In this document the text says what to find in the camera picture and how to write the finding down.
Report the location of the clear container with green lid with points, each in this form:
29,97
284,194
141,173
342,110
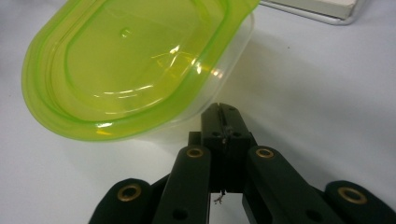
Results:
124,71

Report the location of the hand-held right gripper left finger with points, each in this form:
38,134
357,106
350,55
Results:
211,146

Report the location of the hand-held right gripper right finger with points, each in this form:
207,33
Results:
236,146

